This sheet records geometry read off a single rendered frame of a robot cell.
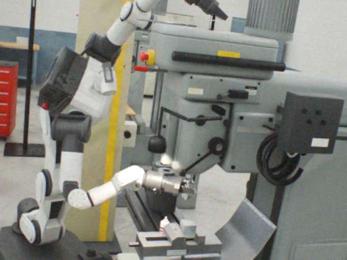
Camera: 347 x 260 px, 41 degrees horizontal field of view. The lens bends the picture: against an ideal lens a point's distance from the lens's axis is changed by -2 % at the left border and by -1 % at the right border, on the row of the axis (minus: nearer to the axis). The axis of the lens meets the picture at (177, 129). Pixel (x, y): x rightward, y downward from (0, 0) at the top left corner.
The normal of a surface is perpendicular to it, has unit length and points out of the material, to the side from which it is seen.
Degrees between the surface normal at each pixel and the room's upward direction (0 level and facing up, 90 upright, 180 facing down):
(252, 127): 90
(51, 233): 103
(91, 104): 58
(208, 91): 90
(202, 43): 90
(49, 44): 90
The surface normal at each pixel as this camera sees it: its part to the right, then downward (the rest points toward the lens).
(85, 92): 0.57, -0.28
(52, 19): 0.29, 0.27
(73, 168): 0.28, -0.07
